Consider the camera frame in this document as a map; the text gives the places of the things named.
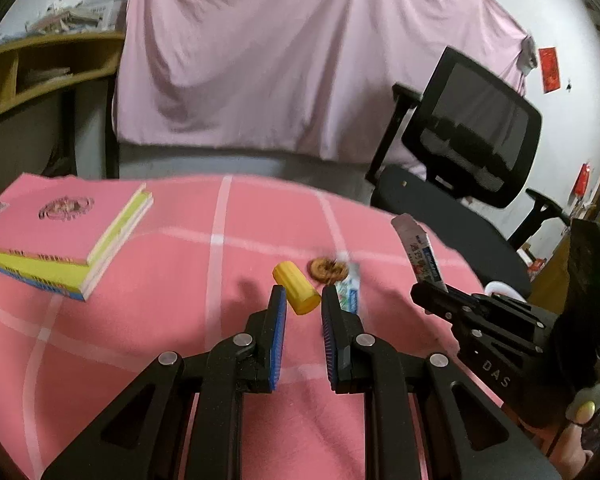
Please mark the pink checked tablecloth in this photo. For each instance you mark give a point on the pink checked tablecloth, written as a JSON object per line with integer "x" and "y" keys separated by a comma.
{"x": 155, "y": 320}

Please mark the pink draped sheet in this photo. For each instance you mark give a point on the pink draped sheet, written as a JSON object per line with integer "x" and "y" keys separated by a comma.
{"x": 280, "y": 60}

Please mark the round brown cookie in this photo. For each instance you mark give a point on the round brown cookie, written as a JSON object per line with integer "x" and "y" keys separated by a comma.
{"x": 325, "y": 270}

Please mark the black office chair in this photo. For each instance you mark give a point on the black office chair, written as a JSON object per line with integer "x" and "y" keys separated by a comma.
{"x": 469, "y": 110}

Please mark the red hanging decoration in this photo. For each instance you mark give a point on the red hanging decoration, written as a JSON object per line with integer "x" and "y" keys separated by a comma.
{"x": 582, "y": 180}

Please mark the person's right hand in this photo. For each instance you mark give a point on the person's right hand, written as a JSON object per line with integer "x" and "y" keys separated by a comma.
{"x": 569, "y": 452}

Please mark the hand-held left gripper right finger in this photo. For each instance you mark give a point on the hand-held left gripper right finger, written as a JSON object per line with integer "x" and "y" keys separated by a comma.
{"x": 330, "y": 345}

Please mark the yellow blue spine book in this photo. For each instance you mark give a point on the yellow blue spine book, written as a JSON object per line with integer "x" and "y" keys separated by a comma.
{"x": 45, "y": 280}

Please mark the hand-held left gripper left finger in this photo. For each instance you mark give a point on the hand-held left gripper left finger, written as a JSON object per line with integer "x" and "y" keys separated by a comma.
{"x": 278, "y": 340}

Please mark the white blue wrapper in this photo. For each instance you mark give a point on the white blue wrapper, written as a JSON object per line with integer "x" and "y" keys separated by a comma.
{"x": 349, "y": 296}
{"x": 419, "y": 255}

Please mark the wooden shelf unit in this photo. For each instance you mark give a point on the wooden shelf unit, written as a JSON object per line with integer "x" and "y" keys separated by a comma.
{"x": 55, "y": 43}

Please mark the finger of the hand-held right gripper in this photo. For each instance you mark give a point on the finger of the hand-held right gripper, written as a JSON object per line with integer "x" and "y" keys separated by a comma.
{"x": 509, "y": 310}
{"x": 489, "y": 355}

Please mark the red wall poster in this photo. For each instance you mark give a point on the red wall poster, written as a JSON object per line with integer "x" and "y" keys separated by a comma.
{"x": 549, "y": 70}

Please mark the pink cover book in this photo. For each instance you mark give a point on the pink cover book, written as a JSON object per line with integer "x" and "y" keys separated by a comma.
{"x": 55, "y": 222}

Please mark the wooden cabinet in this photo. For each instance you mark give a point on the wooden cabinet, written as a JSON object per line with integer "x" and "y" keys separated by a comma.
{"x": 554, "y": 270}

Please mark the messy stack of papers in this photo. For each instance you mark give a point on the messy stack of papers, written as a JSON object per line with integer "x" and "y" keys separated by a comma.
{"x": 80, "y": 16}

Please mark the loose paper pile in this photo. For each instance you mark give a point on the loose paper pile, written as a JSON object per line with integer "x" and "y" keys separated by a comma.
{"x": 45, "y": 76}

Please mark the yellow plastic cylinder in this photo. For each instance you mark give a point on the yellow plastic cylinder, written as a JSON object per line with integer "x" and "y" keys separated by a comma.
{"x": 295, "y": 285}

